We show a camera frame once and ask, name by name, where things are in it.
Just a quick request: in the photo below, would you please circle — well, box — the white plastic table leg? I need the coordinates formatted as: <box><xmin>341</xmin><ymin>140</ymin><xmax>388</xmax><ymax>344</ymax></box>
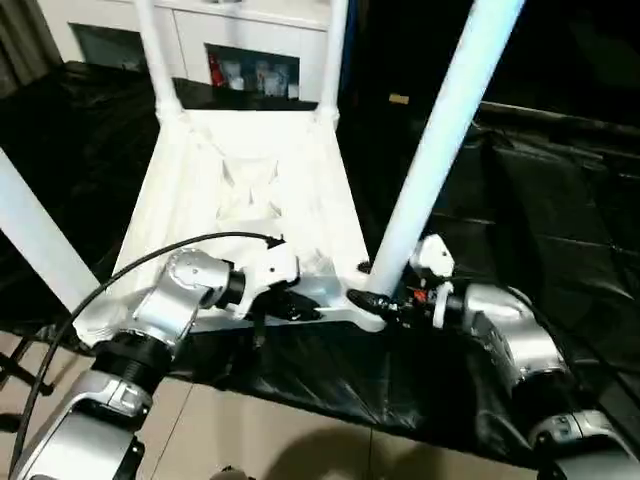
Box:
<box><xmin>0</xmin><ymin>149</ymin><xmax>101</xmax><ymax>314</ymax></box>
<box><xmin>367</xmin><ymin>0</ymin><xmax>526</xmax><ymax>294</ymax></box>
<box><xmin>132</xmin><ymin>0</ymin><xmax>181</xmax><ymax>124</ymax></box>
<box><xmin>319</xmin><ymin>0</ymin><xmax>349</xmax><ymax>121</ymax></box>

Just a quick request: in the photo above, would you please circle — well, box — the white glass-door cabinet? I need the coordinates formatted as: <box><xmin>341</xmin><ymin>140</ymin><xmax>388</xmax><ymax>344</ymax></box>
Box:
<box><xmin>49</xmin><ymin>0</ymin><xmax>346</xmax><ymax>104</ymax></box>

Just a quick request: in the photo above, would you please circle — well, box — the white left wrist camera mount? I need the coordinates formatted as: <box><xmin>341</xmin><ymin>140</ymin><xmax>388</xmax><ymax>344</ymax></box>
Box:
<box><xmin>234</xmin><ymin>238</ymin><xmax>301</xmax><ymax>319</ymax></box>

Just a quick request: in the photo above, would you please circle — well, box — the black panel with blue edge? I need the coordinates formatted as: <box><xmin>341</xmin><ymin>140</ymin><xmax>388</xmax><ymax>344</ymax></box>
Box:
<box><xmin>344</xmin><ymin>0</ymin><xmax>367</xmax><ymax>109</ymax></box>

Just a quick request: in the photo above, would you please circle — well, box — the white plastic table top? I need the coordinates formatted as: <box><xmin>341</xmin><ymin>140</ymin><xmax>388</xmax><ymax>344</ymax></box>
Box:
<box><xmin>72</xmin><ymin>107</ymin><xmax>386</xmax><ymax>351</ymax></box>

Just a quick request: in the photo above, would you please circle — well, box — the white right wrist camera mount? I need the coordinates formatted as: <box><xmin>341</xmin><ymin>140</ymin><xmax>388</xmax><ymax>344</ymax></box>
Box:
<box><xmin>409</xmin><ymin>234</ymin><xmax>456</xmax><ymax>329</ymax></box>

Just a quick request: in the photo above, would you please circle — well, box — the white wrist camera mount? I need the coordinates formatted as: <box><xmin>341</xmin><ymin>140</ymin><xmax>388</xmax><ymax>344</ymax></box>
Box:
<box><xmin>234</xmin><ymin>238</ymin><xmax>301</xmax><ymax>319</ymax></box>
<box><xmin>409</xmin><ymin>234</ymin><xmax>456</xmax><ymax>329</ymax></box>

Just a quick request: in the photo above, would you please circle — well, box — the black floor stand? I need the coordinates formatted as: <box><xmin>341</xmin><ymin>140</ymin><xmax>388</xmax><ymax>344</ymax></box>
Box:
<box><xmin>0</xmin><ymin>339</ymin><xmax>56</xmax><ymax>431</ymax></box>

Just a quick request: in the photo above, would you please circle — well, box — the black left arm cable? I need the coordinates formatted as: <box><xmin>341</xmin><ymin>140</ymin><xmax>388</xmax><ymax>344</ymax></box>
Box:
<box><xmin>12</xmin><ymin>232</ymin><xmax>286</xmax><ymax>466</ymax></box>

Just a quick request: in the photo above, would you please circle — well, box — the black mat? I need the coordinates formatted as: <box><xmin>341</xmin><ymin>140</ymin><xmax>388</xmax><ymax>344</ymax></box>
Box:
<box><xmin>0</xmin><ymin>62</ymin><xmax>640</xmax><ymax>456</ymax></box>

